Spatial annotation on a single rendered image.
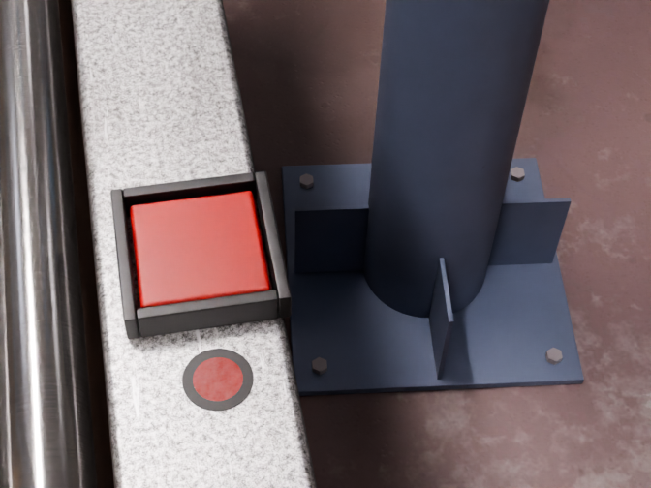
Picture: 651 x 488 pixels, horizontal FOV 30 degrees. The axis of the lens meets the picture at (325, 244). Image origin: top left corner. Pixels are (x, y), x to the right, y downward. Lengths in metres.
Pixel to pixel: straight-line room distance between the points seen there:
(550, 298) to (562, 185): 0.21
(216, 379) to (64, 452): 0.07
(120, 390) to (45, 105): 0.18
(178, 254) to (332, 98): 1.34
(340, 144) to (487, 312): 0.36
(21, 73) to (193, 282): 0.17
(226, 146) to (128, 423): 0.16
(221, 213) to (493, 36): 0.70
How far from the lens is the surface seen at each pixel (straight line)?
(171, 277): 0.56
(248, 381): 0.55
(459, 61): 1.27
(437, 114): 1.33
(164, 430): 0.54
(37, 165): 0.63
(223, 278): 0.56
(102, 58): 0.68
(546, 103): 1.94
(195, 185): 0.59
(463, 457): 1.56
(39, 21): 0.70
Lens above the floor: 1.39
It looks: 54 degrees down
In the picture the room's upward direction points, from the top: 3 degrees clockwise
